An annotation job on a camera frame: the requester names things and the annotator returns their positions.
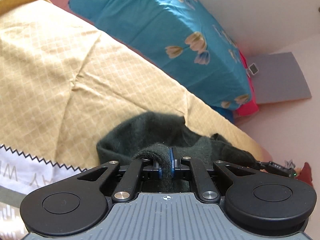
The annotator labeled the small white digital clock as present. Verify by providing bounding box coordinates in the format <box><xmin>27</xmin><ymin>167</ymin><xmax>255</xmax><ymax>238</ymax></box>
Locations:
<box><xmin>248</xmin><ymin>63</ymin><xmax>259</xmax><ymax>76</ymax></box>

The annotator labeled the yellow and beige patterned bedsheet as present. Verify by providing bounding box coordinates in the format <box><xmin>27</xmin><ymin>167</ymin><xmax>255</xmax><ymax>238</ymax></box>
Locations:
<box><xmin>1</xmin><ymin>0</ymin><xmax>264</xmax><ymax>239</ymax></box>

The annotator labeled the dark green knit sweater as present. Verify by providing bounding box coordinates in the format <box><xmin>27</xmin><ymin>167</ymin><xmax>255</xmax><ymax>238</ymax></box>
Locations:
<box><xmin>96</xmin><ymin>112</ymin><xmax>258</xmax><ymax>193</ymax></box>

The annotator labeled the blue floral folded quilt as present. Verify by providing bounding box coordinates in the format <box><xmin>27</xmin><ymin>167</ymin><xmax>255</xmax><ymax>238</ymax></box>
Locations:
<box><xmin>68</xmin><ymin>0</ymin><xmax>251</xmax><ymax>110</ymax></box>

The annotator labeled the grey wooden headboard panel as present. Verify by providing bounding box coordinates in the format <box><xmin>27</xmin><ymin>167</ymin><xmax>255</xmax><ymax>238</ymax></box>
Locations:
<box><xmin>246</xmin><ymin>52</ymin><xmax>312</xmax><ymax>105</ymax></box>

